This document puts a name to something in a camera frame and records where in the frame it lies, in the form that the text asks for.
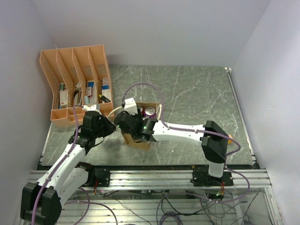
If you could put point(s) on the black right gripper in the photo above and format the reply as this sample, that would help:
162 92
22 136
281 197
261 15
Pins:
137 116

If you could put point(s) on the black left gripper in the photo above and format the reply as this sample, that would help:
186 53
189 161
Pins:
101 118

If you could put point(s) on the watermelon print canvas bag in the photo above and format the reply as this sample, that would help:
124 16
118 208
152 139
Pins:
128 140

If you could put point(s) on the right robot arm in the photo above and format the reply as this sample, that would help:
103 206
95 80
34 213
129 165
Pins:
210 137

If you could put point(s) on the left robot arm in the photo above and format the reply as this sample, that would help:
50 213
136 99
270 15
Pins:
43 200

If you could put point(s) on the yellow highlighter marker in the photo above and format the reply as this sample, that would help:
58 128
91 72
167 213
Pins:
104 99

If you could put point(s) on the white medicine box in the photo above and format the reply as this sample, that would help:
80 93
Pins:
63 98

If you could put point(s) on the purple Fanta can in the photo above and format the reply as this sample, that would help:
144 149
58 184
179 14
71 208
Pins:
149 112

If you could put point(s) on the orange plastic file organizer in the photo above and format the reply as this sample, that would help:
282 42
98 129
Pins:
83 72

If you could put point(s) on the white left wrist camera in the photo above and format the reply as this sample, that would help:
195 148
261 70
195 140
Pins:
95 107

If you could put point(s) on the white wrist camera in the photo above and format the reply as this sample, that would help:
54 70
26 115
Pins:
95 107
130 106

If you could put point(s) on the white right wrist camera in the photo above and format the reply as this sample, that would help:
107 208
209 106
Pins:
130 106

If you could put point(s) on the aluminium mounting rail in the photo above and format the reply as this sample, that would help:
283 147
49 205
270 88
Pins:
131 180

